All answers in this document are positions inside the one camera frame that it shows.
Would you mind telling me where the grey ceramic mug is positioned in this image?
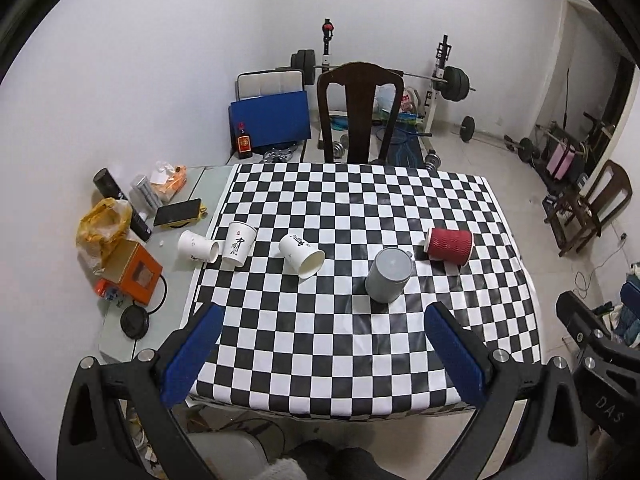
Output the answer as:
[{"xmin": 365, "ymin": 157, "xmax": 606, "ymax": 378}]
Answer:
[{"xmin": 364, "ymin": 247, "xmax": 414, "ymax": 304}]

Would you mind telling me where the red ribbed paper cup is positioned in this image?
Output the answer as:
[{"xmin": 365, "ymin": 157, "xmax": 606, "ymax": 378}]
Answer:
[{"xmin": 424, "ymin": 228, "xmax": 474, "ymax": 266}]

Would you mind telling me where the white paper cup lying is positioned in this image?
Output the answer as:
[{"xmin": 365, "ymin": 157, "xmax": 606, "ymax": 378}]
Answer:
[{"xmin": 177, "ymin": 230, "xmax": 220, "ymax": 263}]

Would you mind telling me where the white paper cup upright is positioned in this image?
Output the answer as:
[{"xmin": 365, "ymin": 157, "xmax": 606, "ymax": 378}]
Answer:
[{"xmin": 222, "ymin": 221, "xmax": 257, "ymax": 266}]

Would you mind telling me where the white paper cup tipped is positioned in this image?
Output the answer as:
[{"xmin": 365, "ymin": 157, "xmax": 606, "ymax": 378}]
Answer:
[{"xmin": 279, "ymin": 233, "xmax": 326, "ymax": 280}]

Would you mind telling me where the blue clothes pile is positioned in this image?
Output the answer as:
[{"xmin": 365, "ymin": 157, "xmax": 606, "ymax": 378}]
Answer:
[{"xmin": 615, "ymin": 274, "xmax": 640, "ymax": 348}]

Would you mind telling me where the black round puck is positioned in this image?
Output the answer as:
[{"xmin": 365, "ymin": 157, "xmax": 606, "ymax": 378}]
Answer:
[{"xmin": 119, "ymin": 304, "xmax": 150, "ymax": 340}]

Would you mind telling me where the wooden chair by doorway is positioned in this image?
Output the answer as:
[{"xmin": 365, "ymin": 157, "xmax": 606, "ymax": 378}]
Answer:
[{"xmin": 542, "ymin": 159, "xmax": 632, "ymax": 257}]

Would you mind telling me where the orange cardboard box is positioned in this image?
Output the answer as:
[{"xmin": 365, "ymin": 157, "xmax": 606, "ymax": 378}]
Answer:
[{"xmin": 100, "ymin": 240, "xmax": 163, "ymax": 306}]

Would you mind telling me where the pink black exercise machine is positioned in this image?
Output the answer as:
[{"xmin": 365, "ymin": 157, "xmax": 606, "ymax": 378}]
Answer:
[{"xmin": 503, "ymin": 122, "xmax": 587, "ymax": 188}]

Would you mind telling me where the yellow plastic bag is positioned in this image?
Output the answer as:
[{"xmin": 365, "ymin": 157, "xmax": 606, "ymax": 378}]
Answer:
[{"xmin": 75, "ymin": 198, "xmax": 132, "ymax": 274}]

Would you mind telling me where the silver grey box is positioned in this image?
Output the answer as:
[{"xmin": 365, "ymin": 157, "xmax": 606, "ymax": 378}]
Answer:
[{"xmin": 131, "ymin": 174, "xmax": 163, "ymax": 217}]

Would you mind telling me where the black smartphone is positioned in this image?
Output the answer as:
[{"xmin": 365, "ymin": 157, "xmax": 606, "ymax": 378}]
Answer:
[{"xmin": 153, "ymin": 198, "xmax": 202, "ymax": 226}]

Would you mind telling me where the orange snack packet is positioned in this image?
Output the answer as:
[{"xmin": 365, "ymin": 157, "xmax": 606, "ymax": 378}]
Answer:
[{"xmin": 149, "ymin": 162, "xmax": 186, "ymax": 204}]

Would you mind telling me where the small dumbbell on floor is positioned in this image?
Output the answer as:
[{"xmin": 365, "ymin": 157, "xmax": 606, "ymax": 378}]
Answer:
[{"xmin": 459, "ymin": 116, "xmax": 475, "ymax": 143}]

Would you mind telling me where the black white checkered tablecloth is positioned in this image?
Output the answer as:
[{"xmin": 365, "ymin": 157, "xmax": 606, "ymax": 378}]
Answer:
[{"xmin": 186, "ymin": 164, "xmax": 541, "ymax": 420}]

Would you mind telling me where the liquor bottle red label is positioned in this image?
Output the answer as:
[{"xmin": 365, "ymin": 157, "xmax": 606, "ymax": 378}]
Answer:
[{"xmin": 236, "ymin": 122, "xmax": 253, "ymax": 159}]

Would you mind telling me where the white squat rack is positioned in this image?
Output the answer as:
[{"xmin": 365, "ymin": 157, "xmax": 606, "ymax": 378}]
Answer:
[{"xmin": 316, "ymin": 18, "xmax": 454, "ymax": 136}]

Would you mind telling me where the blue folded mat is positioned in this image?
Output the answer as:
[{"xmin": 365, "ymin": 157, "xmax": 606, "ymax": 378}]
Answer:
[{"xmin": 229, "ymin": 91, "xmax": 311, "ymax": 152}]

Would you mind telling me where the dark wooden chair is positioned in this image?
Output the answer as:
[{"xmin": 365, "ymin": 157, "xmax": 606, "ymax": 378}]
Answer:
[{"xmin": 320, "ymin": 67, "xmax": 404, "ymax": 165}]

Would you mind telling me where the white folding chair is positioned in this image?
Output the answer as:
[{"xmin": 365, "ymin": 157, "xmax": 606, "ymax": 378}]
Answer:
[{"xmin": 235, "ymin": 68, "xmax": 305, "ymax": 101}]

